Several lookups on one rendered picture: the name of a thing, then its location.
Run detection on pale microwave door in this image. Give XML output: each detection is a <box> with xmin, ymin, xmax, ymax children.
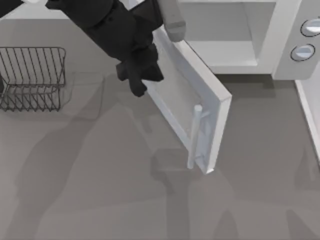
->
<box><xmin>142</xmin><ymin>26</ymin><xmax>232</xmax><ymax>176</ymax></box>

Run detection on pale microwave door handle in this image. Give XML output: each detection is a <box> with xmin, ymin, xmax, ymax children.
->
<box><xmin>186</xmin><ymin>104</ymin><xmax>210</xmax><ymax>170</ymax></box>

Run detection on dark grey wire rack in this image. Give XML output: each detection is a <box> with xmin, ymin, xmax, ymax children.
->
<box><xmin>0</xmin><ymin>46</ymin><xmax>67</xmax><ymax>113</ymax></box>

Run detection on pale grey rounded box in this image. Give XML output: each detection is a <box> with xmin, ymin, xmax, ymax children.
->
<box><xmin>158</xmin><ymin>0</ymin><xmax>187</xmax><ymax>43</ymax></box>

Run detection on grey microwave knob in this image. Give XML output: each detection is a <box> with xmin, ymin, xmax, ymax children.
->
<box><xmin>290</xmin><ymin>43</ymin><xmax>316</xmax><ymax>63</ymax></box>
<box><xmin>299</xmin><ymin>16</ymin><xmax>320</xmax><ymax>38</ymax></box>

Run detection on pale microwave oven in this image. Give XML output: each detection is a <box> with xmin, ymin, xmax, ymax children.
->
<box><xmin>174</xmin><ymin>0</ymin><xmax>320</xmax><ymax>81</ymax></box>

